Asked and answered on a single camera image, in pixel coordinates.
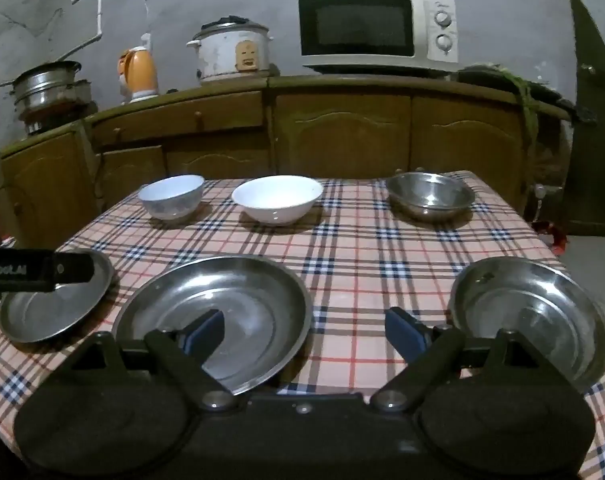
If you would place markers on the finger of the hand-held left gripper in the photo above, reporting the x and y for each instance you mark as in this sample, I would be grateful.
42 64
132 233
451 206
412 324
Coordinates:
77 268

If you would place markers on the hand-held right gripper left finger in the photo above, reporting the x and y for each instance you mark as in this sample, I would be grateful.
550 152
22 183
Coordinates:
207 330

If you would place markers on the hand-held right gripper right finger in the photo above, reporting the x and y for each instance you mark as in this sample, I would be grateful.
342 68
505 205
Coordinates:
405 335

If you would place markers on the small steel plate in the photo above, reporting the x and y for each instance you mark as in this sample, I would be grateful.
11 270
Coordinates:
47 315

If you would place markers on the large stainless steel basin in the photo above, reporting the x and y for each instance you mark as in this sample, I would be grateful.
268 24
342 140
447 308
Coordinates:
262 310

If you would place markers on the bluish white bowl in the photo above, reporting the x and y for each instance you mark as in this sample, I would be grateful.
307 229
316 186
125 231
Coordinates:
170 197

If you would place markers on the medium steel plate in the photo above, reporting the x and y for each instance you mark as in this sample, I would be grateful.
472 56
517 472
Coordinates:
532 310

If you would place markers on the steel bowl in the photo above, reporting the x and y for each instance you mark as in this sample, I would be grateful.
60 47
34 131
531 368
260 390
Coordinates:
430 197

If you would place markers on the plain white bowl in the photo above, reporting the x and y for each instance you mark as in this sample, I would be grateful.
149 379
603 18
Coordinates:
277 200

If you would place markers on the plaid tablecloth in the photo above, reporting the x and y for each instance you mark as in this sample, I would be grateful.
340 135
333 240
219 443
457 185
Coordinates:
357 250

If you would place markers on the cooking stove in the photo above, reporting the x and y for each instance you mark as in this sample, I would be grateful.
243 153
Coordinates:
47 121

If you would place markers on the red plastic bag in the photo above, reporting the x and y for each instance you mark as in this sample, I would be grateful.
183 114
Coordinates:
557 237

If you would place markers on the stacked steel pots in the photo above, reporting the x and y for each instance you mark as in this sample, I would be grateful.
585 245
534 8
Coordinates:
47 85

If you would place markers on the white round valve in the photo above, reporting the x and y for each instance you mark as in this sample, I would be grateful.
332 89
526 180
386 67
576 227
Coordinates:
538 191

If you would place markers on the orange electric kettle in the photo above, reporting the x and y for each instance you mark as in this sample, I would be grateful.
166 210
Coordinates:
140 72

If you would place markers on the wooden kitchen cabinet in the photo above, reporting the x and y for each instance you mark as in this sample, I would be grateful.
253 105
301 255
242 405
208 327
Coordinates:
332 130

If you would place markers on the white rice cooker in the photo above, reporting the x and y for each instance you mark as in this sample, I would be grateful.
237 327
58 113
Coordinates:
222 55

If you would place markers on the green rag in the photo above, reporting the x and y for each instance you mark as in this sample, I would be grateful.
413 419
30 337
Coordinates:
528 105

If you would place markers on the dark green door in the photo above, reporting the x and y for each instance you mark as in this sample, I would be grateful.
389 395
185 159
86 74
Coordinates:
597 135

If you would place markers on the white microwave oven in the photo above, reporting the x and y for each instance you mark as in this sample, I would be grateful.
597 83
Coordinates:
357 25

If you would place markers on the white wall conduit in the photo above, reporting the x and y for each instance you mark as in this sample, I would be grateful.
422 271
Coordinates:
101 0

